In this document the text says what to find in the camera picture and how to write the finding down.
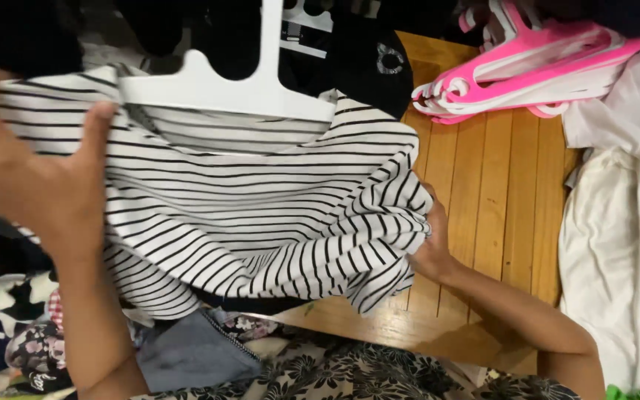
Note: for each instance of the person's left hand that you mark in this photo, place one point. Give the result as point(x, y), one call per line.
point(25, 178)

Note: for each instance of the black white floral dress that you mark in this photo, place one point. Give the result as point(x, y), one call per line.
point(353, 372)

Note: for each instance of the heap of mixed clothes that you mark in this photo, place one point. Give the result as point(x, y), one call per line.
point(11, 328)

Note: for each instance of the white bedsheet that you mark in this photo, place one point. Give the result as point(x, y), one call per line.
point(620, 211)

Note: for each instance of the grey blue zip garment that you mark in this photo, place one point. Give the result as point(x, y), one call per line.
point(198, 350)

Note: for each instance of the white hanger with holes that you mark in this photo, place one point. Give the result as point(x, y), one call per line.
point(306, 28)

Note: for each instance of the person's right hand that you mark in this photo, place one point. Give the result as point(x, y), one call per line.
point(434, 244)

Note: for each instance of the black white striped shirt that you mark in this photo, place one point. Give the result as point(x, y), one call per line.
point(253, 205)

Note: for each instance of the black garment with silver print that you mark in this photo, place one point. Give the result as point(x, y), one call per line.
point(348, 55)

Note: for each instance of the pile of pink white hangers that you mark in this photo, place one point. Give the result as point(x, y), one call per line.
point(525, 64)

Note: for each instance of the white plastic hanger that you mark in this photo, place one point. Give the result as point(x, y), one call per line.
point(242, 72)

